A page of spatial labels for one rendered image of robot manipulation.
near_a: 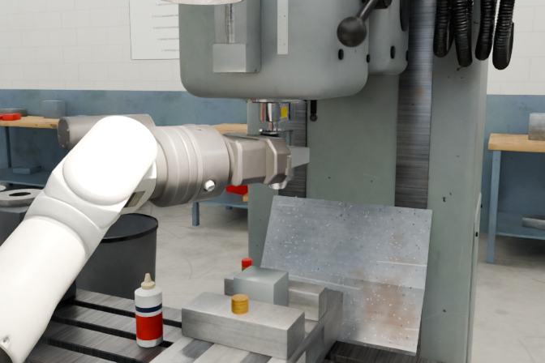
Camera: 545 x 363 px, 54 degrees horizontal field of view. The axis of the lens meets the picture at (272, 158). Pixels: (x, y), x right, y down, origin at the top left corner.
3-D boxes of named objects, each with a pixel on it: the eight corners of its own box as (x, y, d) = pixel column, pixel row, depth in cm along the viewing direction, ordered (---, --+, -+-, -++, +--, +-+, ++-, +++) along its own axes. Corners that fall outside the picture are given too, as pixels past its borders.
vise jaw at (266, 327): (287, 360, 63) (287, 329, 62) (181, 335, 69) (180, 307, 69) (305, 339, 68) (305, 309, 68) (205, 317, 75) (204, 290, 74)
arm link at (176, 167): (210, 174, 55) (105, 188, 47) (170, 226, 62) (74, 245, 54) (170, 91, 59) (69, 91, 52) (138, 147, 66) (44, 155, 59)
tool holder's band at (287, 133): (301, 137, 68) (301, 130, 68) (267, 139, 66) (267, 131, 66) (285, 134, 72) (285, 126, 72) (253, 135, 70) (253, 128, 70)
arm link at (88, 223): (169, 138, 53) (104, 233, 43) (139, 185, 59) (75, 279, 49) (113, 101, 52) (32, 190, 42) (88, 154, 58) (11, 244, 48)
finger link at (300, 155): (305, 166, 70) (269, 171, 66) (305, 142, 69) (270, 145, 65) (314, 168, 69) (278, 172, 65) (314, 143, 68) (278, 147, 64)
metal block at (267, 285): (273, 327, 70) (273, 283, 69) (233, 318, 73) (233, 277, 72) (288, 311, 75) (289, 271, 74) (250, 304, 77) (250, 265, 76)
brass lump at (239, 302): (243, 315, 66) (243, 301, 66) (228, 312, 67) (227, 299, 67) (251, 309, 68) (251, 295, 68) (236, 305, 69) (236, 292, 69)
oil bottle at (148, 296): (152, 350, 79) (150, 279, 78) (130, 344, 81) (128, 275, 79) (168, 338, 83) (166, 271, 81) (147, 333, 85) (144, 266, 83)
